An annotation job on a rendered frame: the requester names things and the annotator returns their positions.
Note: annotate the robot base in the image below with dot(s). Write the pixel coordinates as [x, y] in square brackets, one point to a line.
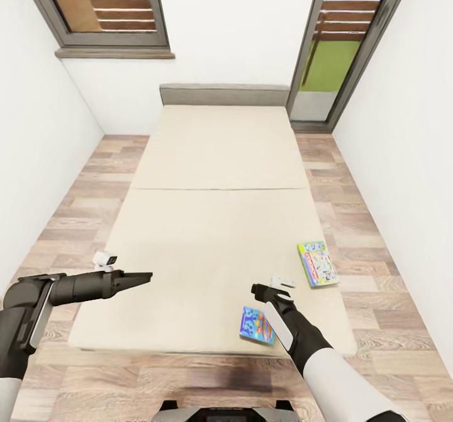
[169, 412]

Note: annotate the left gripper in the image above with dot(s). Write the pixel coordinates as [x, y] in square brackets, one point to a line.
[104, 285]

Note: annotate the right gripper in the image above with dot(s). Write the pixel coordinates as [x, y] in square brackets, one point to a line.
[261, 292]

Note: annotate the board game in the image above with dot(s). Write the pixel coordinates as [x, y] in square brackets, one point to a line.
[255, 325]
[317, 264]

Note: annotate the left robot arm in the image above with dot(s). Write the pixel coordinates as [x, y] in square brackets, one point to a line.
[28, 304]

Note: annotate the bed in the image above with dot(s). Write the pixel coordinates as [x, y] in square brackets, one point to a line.
[219, 202]

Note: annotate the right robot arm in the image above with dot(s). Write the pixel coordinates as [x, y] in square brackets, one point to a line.
[341, 393]

